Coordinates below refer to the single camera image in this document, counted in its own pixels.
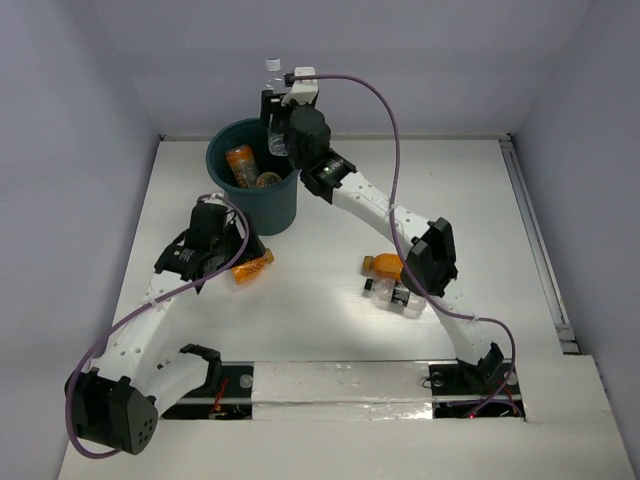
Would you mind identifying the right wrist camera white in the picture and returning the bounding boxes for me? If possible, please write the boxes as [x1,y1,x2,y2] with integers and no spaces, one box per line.
[281,67,319,106]

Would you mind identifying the tall orange label bottle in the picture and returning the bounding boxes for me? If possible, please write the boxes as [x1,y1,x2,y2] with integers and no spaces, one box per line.
[225,144,260,189]

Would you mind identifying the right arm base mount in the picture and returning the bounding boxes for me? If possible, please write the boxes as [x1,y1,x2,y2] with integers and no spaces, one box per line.
[422,343,525,419]

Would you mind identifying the clear bottle black label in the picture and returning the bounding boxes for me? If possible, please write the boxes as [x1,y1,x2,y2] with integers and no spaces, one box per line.
[363,278,426,318]

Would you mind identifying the purple cable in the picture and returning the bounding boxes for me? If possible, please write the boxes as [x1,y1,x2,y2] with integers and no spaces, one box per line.
[294,73,517,419]
[64,193,251,459]

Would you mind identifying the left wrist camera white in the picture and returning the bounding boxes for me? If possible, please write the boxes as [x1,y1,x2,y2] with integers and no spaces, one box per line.
[197,193,227,205]

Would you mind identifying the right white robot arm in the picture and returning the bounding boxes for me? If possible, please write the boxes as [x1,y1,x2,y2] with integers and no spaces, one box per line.
[260,90,504,395]

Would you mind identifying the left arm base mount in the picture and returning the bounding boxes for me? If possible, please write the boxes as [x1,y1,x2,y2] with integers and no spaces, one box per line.
[162,344,254,420]

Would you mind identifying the aluminium rail right edge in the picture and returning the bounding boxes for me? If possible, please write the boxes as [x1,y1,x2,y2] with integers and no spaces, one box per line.
[498,135,582,355]

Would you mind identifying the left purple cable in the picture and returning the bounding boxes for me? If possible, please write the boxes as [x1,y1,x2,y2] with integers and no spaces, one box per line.
[64,193,251,459]

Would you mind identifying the silver foil tape strip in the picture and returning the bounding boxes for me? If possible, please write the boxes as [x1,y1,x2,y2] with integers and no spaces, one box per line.
[251,361,433,422]

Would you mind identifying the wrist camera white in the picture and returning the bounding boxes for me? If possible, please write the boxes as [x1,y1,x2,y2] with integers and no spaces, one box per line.
[197,193,227,205]
[281,67,319,106]

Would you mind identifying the clear plastic water bottle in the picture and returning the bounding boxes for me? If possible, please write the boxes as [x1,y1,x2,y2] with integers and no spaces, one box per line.
[265,58,287,157]

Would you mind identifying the small orange bottle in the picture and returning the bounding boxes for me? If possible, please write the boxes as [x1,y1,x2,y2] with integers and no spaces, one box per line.
[362,253,403,282]
[231,248,274,285]

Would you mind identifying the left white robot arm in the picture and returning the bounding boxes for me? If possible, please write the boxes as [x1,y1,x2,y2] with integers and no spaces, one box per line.
[65,195,265,460]

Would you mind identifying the dark green plastic bin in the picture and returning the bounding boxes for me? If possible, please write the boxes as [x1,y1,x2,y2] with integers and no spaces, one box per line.
[205,119,299,236]

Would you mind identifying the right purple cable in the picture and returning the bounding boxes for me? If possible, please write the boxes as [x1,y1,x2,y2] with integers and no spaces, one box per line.
[294,73,517,419]

